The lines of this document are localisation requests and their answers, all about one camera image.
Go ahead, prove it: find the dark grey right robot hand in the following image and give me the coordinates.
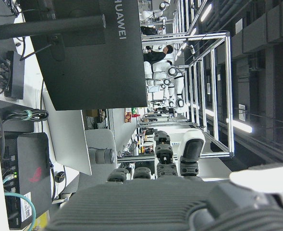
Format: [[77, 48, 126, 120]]
[[47, 129, 283, 231]]

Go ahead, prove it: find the red orange poster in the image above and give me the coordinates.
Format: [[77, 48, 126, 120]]
[[124, 107, 133, 123]]

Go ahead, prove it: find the black computer mouse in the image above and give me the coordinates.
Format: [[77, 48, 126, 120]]
[[54, 170, 65, 183]]

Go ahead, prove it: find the grey monitor back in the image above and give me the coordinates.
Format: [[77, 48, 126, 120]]
[[42, 91, 93, 176]]

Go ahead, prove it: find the ceiling light bar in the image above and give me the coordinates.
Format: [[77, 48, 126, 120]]
[[226, 117, 252, 133]]

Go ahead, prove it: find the white humanoid robot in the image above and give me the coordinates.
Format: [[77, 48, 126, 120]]
[[140, 0, 172, 34], [143, 60, 186, 108]]

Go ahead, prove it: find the black mini PC red logo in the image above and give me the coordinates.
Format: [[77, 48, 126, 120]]
[[1, 131, 53, 229]]

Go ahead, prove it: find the person in black shirt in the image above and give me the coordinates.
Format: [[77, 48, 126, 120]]
[[143, 44, 174, 64]]

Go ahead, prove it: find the black Huawei monitor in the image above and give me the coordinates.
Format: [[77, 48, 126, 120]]
[[0, 0, 148, 111]]

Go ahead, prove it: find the black rectangular hub box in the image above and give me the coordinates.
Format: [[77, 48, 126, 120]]
[[5, 50, 25, 101]]

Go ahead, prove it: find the aluminium cage frame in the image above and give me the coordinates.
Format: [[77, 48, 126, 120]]
[[137, 30, 235, 158]]

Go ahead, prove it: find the teal network cable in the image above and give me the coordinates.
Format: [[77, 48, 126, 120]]
[[3, 175, 37, 229]]

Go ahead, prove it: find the coiled black cable green tie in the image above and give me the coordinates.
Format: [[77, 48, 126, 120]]
[[1, 108, 50, 122]]

